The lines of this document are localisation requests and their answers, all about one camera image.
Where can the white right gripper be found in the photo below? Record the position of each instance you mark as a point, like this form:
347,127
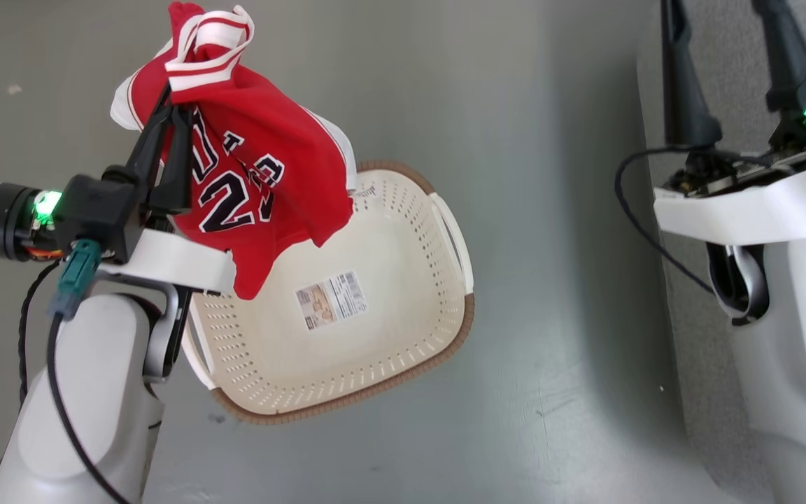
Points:
746,206

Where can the cream plastic laundry basket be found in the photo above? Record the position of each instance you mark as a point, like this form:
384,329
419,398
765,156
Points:
389,350

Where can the paper label sticker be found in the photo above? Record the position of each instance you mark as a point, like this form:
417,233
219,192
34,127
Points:
331,301

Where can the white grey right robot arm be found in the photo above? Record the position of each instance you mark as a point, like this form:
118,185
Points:
795,364

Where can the grey fabric sofa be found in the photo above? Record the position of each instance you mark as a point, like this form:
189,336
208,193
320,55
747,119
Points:
735,70

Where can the red Bulls basketball jersey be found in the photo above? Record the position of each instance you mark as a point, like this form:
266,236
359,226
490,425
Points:
284,147

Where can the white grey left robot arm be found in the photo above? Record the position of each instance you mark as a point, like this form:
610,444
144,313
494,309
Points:
88,392

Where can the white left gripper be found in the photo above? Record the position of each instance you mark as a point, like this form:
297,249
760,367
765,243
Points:
172,262

